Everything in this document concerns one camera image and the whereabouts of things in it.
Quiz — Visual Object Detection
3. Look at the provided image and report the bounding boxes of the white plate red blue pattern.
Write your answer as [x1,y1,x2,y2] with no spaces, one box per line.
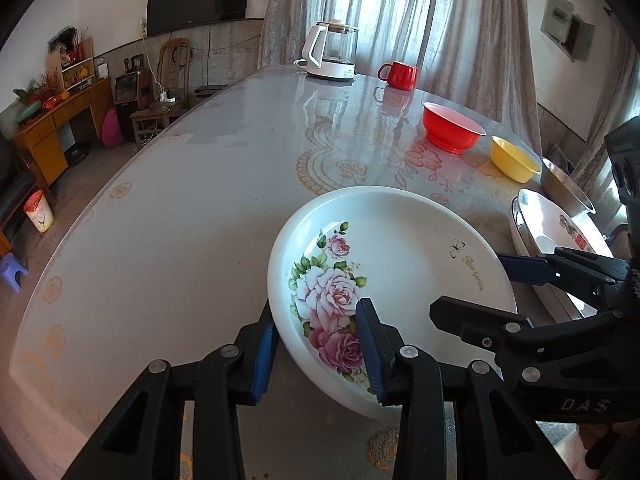
[509,188,613,323]

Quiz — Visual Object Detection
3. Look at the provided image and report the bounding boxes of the stainless steel bowl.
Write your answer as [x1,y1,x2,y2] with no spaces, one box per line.
[540,157,597,217]

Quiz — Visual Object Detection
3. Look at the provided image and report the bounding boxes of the yellow plastic bowl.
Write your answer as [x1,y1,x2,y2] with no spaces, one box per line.
[490,136,541,184]

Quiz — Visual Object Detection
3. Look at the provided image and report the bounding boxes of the white plate pink roses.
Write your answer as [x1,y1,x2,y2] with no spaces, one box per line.
[267,186,516,422]

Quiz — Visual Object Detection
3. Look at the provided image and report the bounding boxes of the person's right hand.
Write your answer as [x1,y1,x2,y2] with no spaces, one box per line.
[578,419,639,472]

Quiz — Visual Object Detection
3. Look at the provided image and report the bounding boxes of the side window curtain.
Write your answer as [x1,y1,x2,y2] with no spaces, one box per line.
[570,14,639,203]

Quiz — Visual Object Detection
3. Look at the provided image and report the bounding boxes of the red plastic bowl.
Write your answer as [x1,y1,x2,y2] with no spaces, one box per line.
[423,102,486,155]

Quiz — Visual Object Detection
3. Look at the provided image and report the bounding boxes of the small purple stool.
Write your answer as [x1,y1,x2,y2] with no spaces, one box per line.
[1,252,29,292]

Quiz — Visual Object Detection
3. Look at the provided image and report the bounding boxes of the red white waste bin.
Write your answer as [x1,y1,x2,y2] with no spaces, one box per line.
[23,190,54,233]

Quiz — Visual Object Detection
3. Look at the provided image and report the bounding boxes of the red mug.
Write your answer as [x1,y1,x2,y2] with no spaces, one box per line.
[376,61,418,91]

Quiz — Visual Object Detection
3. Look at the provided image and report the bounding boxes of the beige window curtain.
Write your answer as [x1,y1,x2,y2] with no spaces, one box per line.
[258,0,541,153]

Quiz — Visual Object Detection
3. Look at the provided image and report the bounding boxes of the pink round object on floor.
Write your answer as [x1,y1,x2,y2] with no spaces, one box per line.
[101,108,124,148]

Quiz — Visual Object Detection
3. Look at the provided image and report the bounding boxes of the orange wooden cabinet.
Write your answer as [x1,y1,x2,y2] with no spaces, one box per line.
[11,78,114,185]

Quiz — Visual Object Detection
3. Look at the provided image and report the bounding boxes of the white glass electric kettle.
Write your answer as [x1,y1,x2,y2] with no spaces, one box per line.
[294,21,358,81]

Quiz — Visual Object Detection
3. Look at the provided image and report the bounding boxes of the black speaker box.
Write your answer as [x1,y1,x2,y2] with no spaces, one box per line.
[115,70,153,108]

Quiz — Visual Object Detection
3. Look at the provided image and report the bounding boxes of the wooden chair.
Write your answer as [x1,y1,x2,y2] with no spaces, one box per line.
[130,37,192,151]

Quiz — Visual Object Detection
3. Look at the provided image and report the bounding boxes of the wooden shelf with ornaments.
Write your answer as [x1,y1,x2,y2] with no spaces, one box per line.
[46,26,96,93]

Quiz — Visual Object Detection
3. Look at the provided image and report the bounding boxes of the wall electrical box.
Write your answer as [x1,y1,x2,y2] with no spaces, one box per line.
[540,0,596,62]

